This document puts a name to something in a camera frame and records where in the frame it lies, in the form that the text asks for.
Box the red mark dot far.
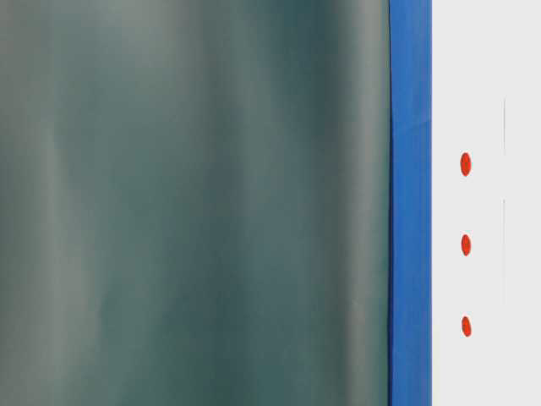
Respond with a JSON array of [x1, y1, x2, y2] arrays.
[[461, 315, 472, 337]]

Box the red mark dot near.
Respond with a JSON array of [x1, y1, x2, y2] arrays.
[[460, 152, 472, 177]]

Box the red mark dot middle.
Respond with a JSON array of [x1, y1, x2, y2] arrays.
[[461, 234, 472, 256]]

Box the grey-green backdrop curtain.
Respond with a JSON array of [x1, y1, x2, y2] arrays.
[[1, 1, 390, 405]]

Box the white foam board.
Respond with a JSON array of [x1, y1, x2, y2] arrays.
[[431, 1, 540, 405]]

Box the red mark dot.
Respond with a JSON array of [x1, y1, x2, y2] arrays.
[[461, 234, 472, 256], [461, 315, 472, 337], [460, 152, 472, 177]]

